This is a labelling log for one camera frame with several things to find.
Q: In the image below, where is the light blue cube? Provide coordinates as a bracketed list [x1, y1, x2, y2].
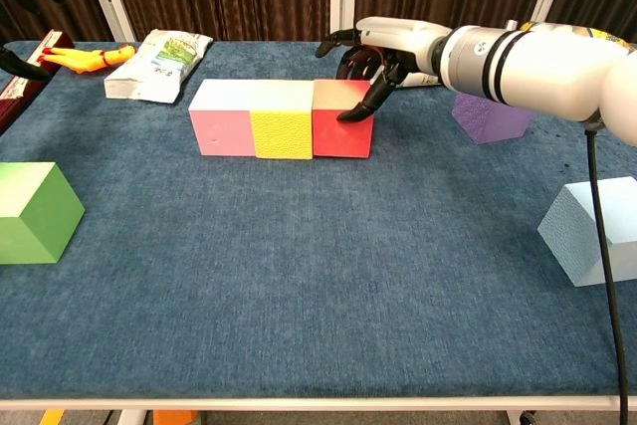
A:
[536, 176, 637, 289]

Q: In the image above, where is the yellow bag of cotton balls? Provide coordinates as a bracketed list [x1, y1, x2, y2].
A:
[520, 20, 637, 56]

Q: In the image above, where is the long dark red box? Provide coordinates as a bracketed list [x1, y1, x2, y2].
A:
[0, 29, 76, 135]

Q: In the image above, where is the pink cube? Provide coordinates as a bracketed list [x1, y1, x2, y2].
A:
[188, 79, 258, 157]

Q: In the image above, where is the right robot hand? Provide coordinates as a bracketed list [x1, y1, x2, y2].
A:
[316, 16, 452, 123]

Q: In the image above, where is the blue table mat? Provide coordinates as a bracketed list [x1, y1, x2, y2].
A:
[0, 40, 637, 400]

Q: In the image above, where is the yellow rubber chicken toy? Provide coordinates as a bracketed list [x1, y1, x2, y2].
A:
[42, 44, 137, 76]

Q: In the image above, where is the purple cube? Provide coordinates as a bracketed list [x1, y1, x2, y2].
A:
[451, 91, 534, 145]

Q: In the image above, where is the white green snack bag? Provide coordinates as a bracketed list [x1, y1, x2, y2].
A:
[104, 28, 215, 105]

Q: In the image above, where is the yellow cube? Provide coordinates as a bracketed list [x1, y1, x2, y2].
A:
[248, 80, 316, 161]

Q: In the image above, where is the orange floor object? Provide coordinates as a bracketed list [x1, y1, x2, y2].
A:
[152, 409, 199, 425]

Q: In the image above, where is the green cube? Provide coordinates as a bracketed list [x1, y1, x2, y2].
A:
[0, 161, 87, 266]

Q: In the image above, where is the white table leg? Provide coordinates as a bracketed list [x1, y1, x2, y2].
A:
[117, 408, 149, 425]

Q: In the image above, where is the red cube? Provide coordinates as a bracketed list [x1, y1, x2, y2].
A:
[311, 79, 375, 160]

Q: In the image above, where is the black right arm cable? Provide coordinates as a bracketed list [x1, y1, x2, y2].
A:
[584, 128, 631, 425]

